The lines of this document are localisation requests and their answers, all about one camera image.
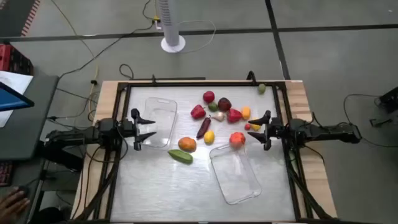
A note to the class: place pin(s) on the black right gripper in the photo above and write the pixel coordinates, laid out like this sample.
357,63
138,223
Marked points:
276,130

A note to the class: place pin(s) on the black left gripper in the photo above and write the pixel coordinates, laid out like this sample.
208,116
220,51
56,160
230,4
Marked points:
128,128

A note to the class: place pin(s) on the yellow lemon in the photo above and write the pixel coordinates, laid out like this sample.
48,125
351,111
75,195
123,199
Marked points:
209,137
256,127

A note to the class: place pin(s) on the yellow orange mango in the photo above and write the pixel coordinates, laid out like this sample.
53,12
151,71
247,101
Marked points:
246,113

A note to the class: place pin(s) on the orange-red bell pepper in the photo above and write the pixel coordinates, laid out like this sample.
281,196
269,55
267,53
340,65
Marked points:
237,140

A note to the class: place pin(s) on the red bell pepper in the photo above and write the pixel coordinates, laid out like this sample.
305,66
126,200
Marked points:
198,112
234,115

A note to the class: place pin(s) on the white garlic bulb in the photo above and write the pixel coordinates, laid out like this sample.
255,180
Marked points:
219,116

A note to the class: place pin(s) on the dark red apple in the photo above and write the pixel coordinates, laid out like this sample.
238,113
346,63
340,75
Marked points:
224,104

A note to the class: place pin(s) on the green cucumber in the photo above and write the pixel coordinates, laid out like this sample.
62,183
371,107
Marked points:
180,156

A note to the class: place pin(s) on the orange bell pepper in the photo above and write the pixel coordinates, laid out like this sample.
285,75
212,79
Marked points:
187,144

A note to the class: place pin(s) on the dark purple eggplant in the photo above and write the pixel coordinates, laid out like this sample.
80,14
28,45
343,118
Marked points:
203,127

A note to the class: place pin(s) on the red round apple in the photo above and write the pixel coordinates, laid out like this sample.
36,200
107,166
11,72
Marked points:
209,96

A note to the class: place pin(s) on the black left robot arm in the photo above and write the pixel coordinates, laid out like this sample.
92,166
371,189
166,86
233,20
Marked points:
74,137

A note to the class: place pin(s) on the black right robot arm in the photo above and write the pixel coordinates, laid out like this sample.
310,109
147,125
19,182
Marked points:
326,132

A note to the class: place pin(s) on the clear plastic basket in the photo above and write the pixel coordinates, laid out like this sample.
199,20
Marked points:
161,124
234,177

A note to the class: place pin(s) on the olive green round fruit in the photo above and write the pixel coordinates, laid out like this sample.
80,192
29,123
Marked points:
261,88

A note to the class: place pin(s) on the black metal bar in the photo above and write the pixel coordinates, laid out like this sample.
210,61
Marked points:
174,78

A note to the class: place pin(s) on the white power strip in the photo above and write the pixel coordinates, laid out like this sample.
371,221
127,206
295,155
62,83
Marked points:
157,24

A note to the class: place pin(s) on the white tower fan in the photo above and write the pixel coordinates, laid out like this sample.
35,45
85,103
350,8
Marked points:
170,25

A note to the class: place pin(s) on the grey desk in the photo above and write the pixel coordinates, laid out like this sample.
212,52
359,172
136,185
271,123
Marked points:
34,124

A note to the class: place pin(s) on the black floor device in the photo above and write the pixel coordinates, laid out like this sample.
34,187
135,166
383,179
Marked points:
390,99

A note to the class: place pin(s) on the black computer mouse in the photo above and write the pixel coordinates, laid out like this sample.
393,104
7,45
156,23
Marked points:
24,188

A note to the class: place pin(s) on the computer monitor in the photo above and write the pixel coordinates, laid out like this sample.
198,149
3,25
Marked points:
11,99

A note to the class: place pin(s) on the white paper sheet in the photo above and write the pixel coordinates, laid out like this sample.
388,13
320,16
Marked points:
15,81

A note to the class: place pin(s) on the black keyboard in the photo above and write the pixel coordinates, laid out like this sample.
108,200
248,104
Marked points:
5,172

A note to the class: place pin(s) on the person's hand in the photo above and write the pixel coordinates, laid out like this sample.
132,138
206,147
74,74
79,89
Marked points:
11,207

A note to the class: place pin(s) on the red plastic crate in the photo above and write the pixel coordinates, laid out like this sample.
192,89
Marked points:
6,57

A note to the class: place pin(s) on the black floor mat striped edge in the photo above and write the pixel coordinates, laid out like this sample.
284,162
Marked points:
12,15

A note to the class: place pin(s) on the black frame clamp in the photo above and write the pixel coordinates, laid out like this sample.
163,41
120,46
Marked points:
153,79
251,76

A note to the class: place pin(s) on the black aluminium table frame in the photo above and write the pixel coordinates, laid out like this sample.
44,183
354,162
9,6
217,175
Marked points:
186,84

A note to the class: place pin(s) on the black floor bracket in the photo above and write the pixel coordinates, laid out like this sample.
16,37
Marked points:
377,122

